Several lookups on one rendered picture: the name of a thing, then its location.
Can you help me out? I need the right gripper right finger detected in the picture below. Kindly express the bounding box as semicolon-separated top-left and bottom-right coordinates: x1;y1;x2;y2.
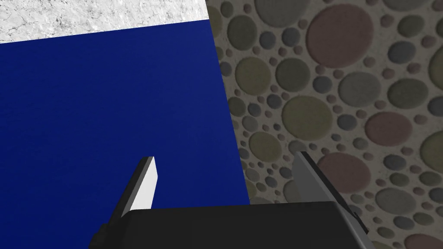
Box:
291;150;370;236

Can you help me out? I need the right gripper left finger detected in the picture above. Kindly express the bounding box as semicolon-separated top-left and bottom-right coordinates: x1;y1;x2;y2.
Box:
109;156;158;223

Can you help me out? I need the blue cabinet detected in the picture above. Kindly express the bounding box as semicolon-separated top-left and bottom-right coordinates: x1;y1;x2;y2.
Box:
0;19;251;249

